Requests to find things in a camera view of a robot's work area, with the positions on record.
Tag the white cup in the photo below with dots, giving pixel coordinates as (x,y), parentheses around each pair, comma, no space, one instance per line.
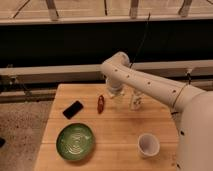
(148,145)

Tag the green ceramic bowl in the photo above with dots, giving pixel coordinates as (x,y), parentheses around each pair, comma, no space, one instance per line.
(75,142)

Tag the black smartphone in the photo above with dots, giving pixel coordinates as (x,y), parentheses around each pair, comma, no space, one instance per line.
(73,109)

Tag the wooden cutting board table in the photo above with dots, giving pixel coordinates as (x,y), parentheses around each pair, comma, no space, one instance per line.
(116,132)

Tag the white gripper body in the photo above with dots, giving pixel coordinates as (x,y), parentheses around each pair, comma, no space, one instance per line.
(114,88)

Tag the white plastic bottle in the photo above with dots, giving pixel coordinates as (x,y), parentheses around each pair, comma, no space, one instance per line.
(136,100)

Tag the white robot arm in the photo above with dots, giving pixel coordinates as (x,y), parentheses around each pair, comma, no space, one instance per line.
(195,145)

